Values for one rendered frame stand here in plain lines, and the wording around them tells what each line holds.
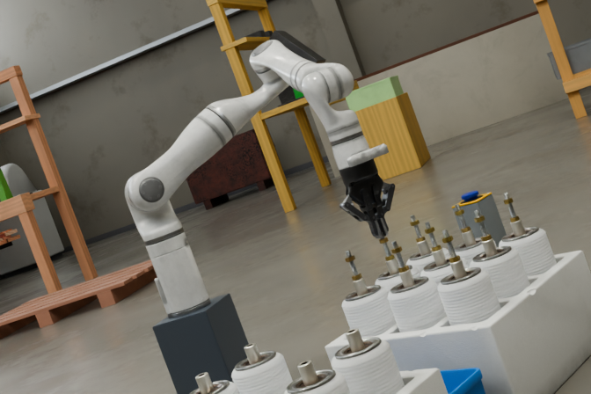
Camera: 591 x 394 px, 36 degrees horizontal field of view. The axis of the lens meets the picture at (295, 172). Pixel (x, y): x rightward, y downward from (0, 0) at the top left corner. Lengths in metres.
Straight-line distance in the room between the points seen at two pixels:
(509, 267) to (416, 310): 0.19
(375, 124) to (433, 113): 1.94
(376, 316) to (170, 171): 0.57
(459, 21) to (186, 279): 10.21
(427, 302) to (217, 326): 0.53
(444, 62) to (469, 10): 3.42
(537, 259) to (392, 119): 5.05
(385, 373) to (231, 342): 0.72
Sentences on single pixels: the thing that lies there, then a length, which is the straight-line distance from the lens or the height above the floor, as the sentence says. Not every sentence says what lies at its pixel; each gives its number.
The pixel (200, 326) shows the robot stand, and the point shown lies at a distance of 2.02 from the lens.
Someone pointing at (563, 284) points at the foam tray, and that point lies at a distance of 1.82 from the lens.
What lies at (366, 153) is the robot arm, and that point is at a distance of 1.81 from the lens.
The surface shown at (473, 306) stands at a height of 0.20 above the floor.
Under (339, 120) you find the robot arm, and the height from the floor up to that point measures 0.59.
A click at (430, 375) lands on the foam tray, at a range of 1.45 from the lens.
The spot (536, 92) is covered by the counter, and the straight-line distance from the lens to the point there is 8.62.
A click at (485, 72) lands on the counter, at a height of 0.47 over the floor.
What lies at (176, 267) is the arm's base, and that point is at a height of 0.41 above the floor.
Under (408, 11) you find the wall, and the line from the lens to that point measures 12.17.
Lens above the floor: 0.61
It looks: 3 degrees down
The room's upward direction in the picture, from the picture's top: 20 degrees counter-clockwise
